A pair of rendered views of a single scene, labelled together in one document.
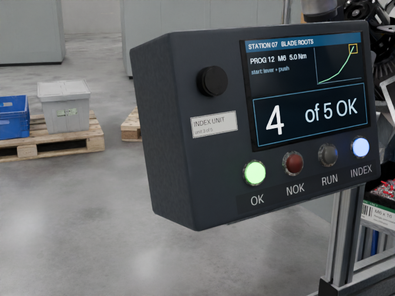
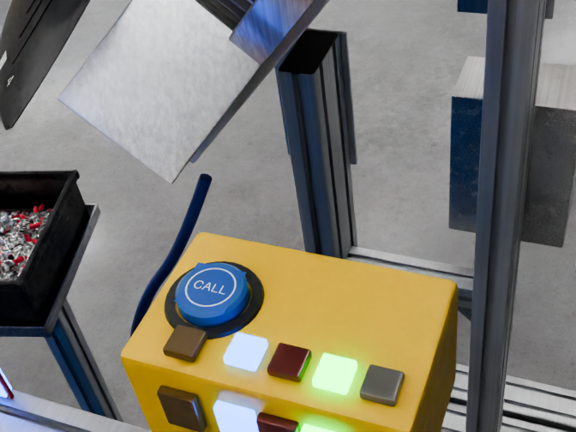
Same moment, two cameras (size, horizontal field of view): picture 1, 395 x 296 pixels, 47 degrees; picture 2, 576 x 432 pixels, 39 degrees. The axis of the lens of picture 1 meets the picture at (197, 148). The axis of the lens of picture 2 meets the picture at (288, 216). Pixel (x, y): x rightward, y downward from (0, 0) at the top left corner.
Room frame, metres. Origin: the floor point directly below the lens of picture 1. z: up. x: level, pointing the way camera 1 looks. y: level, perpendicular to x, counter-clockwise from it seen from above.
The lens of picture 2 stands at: (0.85, -1.18, 1.40)
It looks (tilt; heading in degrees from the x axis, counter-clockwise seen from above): 42 degrees down; 57
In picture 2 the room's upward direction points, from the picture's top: 9 degrees counter-clockwise
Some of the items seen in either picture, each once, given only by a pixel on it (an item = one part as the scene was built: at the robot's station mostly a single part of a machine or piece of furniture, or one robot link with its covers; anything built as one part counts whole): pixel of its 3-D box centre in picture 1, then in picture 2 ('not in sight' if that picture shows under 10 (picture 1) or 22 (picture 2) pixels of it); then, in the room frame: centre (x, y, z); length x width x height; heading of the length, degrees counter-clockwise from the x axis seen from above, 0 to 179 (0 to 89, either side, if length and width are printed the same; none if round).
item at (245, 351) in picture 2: not in sight; (245, 351); (0.97, -0.94, 1.08); 0.02 x 0.02 x 0.01; 30
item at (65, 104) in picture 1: (64, 105); not in sight; (3.79, 1.14, 0.31); 0.60 x 0.42 x 0.33; 19
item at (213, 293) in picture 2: not in sight; (213, 295); (0.98, -0.90, 1.08); 0.04 x 0.04 x 0.02
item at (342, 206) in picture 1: (345, 224); not in sight; (0.59, -0.22, 0.96); 0.03 x 0.03 x 0.20; 30
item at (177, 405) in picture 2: not in sight; (182, 409); (0.93, -0.92, 1.04); 0.02 x 0.01 x 0.03; 120
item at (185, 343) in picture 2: not in sight; (185, 343); (0.95, -0.91, 1.08); 0.02 x 0.02 x 0.01; 30
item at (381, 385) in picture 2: not in sight; (381, 385); (1.00, -1.00, 1.08); 0.02 x 0.02 x 0.01; 30
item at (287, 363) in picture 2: not in sight; (289, 362); (0.98, -0.96, 1.08); 0.02 x 0.02 x 0.01; 30
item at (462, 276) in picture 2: not in sight; (411, 277); (1.39, -0.63, 0.56); 0.19 x 0.04 x 0.04; 120
